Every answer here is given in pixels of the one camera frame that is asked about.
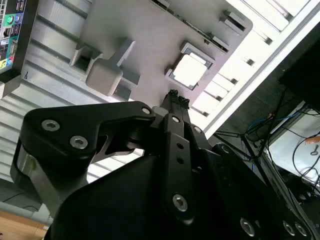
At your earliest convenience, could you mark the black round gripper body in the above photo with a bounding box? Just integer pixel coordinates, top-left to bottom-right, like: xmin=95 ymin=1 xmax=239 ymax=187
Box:
xmin=44 ymin=142 xmax=320 ymax=240

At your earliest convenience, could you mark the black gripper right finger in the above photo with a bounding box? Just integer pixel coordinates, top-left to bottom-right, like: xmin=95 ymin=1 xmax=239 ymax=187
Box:
xmin=178 ymin=96 xmax=214 ymax=174

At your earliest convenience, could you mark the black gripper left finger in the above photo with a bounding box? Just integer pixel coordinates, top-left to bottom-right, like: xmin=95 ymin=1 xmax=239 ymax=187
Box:
xmin=9 ymin=89 xmax=195 ymax=225

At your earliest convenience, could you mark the silver square CPU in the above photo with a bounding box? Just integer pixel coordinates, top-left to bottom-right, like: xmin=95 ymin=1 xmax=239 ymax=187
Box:
xmin=169 ymin=51 xmax=213 ymax=90

